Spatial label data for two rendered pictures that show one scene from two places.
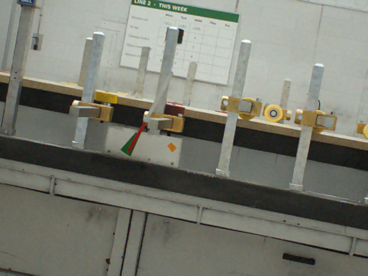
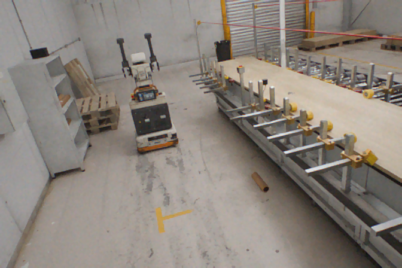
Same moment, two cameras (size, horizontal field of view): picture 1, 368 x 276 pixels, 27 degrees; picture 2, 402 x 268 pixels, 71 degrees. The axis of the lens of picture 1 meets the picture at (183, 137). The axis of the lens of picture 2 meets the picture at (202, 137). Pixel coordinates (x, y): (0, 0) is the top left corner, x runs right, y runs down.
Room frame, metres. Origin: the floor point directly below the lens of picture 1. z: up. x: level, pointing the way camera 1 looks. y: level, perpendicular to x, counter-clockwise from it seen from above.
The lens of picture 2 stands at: (1.21, -2.30, 1.91)
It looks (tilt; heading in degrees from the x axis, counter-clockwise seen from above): 25 degrees down; 74
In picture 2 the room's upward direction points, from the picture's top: 9 degrees counter-clockwise
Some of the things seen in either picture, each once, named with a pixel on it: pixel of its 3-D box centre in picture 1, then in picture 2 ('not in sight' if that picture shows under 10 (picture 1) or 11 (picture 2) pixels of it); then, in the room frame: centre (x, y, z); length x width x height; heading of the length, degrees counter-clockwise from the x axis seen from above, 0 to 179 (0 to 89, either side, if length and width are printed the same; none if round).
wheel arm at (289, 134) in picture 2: not in sight; (298, 131); (2.43, -0.68, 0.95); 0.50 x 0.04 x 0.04; 174
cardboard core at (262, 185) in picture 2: not in sight; (259, 182); (2.47, 0.05, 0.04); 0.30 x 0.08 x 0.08; 84
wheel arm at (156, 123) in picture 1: (163, 123); (250, 115); (2.43, 0.07, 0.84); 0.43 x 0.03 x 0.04; 174
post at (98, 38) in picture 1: (87, 100); (252, 102); (2.59, 0.35, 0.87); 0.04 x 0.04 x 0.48; 84
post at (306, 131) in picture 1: (305, 134); (286, 124); (2.52, -0.40, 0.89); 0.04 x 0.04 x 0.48; 84
